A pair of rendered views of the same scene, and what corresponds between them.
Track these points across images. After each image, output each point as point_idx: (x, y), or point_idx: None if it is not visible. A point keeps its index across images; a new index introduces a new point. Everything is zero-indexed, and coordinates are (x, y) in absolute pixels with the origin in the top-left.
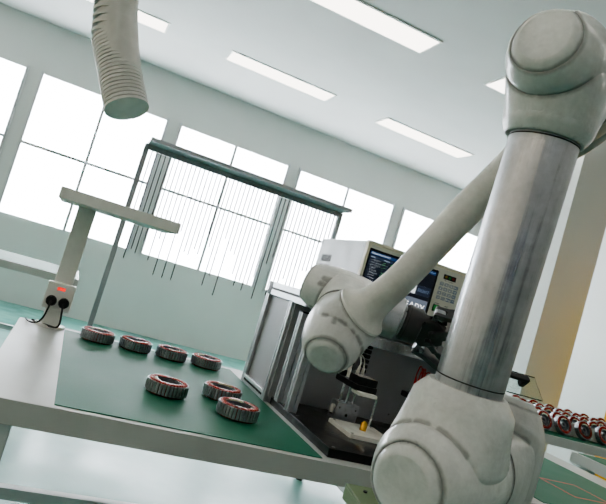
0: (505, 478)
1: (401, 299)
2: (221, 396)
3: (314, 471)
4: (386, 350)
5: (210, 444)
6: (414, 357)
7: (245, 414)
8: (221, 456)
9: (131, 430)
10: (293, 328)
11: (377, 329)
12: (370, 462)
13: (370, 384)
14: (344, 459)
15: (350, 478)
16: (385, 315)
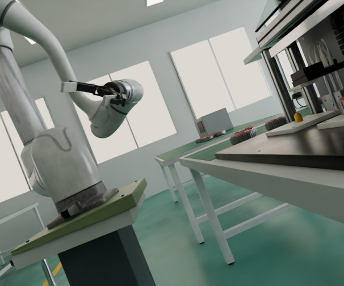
0: (31, 175)
1: (77, 104)
2: (265, 127)
3: (206, 169)
4: (311, 27)
5: (192, 163)
6: (339, 5)
7: (231, 140)
8: (194, 167)
9: (186, 162)
10: (305, 52)
11: (89, 117)
12: (226, 157)
13: (299, 75)
14: (219, 158)
15: (213, 171)
16: (85, 110)
